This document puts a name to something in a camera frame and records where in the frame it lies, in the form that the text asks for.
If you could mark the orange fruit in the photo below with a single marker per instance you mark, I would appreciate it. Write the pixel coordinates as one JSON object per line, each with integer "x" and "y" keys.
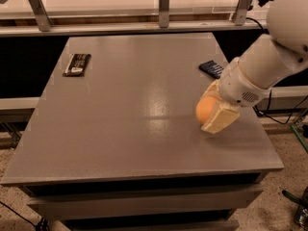
{"x": 205, "y": 107}

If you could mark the middle metal bracket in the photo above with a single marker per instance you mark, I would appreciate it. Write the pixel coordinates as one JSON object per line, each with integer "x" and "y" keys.
{"x": 163, "y": 13}

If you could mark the metal bracket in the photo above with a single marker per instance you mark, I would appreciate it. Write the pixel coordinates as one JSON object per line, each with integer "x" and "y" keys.
{"x": 239, "y": 15}
{"x": 163, "y": 13}
{"x": 38, "y": 8}

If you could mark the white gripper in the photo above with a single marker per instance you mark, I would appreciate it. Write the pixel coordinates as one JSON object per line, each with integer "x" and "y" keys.
{"x": 238, "y": 85}

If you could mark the metal rail shelf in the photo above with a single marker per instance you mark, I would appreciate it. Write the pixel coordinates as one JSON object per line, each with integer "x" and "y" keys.
{"x": 69, "y": 22}

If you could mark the green metal stand leg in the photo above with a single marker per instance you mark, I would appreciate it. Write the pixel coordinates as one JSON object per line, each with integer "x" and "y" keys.
{"x": 299, "y": 138}

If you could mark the right metal bracket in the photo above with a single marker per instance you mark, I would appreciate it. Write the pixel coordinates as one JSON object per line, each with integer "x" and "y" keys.
{"x": 239, "y": 15}

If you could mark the black rxbar chocolate bar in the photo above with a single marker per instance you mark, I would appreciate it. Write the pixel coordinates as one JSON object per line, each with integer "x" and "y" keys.
{"x": 77, "y": 65}

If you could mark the left metal bracket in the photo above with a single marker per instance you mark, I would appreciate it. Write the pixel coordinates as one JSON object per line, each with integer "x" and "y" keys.
{"x": 38, "y": 8}

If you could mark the dark blue snack bar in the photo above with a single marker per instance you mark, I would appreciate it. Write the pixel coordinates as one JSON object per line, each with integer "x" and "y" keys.
{"x": 212, "y": 69}

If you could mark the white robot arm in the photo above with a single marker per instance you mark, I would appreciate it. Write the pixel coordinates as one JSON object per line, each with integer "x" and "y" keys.
{"x": 279, "y": 53}

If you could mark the grey table drawer unit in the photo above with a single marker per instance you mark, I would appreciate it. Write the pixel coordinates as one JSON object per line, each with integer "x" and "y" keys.
{"x": 190, "y": 203}

